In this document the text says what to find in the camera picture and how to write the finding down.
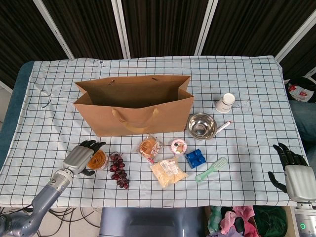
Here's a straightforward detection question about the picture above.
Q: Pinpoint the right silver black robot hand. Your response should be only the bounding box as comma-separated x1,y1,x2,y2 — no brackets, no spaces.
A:
268,142,316,203

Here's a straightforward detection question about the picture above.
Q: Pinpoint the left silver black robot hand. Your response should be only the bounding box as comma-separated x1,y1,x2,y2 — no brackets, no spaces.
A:
62,139,107,177

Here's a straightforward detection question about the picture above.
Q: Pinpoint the round orange packaged pastry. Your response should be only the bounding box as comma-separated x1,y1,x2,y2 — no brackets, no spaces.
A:
86,150,109,171

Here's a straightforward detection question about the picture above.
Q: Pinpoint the dark red grape bunch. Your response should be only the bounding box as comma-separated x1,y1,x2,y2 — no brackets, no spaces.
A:
109,153,130,190

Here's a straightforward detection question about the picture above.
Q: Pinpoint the plastic-wrapped bread bun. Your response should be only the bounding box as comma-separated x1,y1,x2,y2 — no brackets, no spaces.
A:
138,137,164,164

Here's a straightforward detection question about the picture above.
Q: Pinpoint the yellow snack packet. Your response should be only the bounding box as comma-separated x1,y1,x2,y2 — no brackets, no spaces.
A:
150,156,189,190

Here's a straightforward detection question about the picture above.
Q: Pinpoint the pink toy cupcake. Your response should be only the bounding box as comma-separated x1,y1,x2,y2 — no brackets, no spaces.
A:
170,139,188,156

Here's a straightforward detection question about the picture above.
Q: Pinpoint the brown paper bag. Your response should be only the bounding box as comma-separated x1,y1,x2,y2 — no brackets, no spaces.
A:
73,75,195,138

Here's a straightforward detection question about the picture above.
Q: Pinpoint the dark green cloth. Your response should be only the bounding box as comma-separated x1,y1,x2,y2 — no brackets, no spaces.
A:
254,206,288,237

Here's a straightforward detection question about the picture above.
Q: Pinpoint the white black checkered tablecloth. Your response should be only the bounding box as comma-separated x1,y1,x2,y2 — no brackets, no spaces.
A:
0,55,314,208

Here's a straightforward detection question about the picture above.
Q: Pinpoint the blue denim fabric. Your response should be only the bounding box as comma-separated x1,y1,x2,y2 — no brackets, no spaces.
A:
288,100,316,142

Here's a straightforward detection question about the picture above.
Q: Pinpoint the pink cloth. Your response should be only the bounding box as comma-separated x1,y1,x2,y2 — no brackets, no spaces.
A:
219,206,257,237

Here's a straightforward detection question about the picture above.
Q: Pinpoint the mint green brush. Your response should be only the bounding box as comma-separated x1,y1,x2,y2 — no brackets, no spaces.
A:
195,157,228,183

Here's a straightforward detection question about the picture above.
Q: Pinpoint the teal table pad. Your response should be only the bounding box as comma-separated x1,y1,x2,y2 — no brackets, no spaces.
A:
0,61,34,168

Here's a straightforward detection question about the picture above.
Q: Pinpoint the mint patterned cloth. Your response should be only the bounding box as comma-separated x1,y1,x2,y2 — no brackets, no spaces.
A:
207,206,223,233

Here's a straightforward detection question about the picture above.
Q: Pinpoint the white marker with red cap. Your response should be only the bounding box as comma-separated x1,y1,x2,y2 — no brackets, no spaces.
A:
215,120,232,136

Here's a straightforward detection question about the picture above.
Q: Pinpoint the grey-blue robot torso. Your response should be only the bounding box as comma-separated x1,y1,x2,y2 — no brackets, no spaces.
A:
99,206,205,237

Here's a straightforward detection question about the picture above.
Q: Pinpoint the blue building block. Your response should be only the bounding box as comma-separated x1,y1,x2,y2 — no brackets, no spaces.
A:
185,148,207,170

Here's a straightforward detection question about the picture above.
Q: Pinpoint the white paper cup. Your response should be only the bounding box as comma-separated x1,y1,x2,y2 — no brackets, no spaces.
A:
214,93,236,114

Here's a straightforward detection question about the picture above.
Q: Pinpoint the stainless steel bowl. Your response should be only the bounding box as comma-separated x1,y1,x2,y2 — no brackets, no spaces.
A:
186,113,218,141

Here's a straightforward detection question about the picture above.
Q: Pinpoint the black floor cable bundle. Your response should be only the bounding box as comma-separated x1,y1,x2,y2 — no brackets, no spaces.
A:
0,206,102,237

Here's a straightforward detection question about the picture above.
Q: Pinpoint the white partition frame post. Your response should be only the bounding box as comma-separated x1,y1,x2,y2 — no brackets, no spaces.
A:
195,0,219,56
33,0,75,60
111,0,131,59
275,9,316,62

